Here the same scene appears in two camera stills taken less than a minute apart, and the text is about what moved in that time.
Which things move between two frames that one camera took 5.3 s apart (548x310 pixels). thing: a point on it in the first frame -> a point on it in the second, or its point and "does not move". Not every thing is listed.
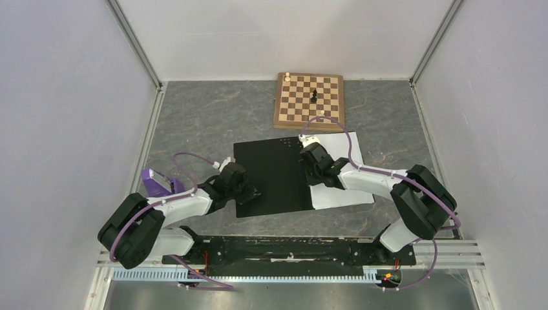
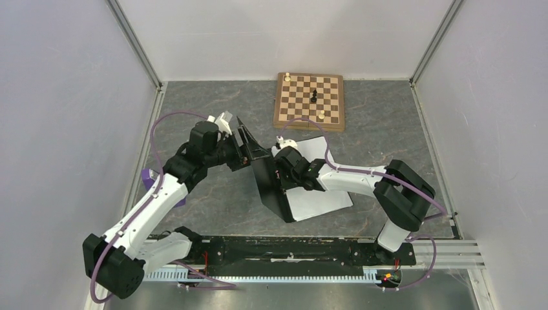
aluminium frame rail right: (455, 6) does not move
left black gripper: (250, 192) -> (241, 160)
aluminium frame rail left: (134, 42) does not move
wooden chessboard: (300, 97) does not move
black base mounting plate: (291, 255) does not move
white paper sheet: (344, 146) -> (305, 203)
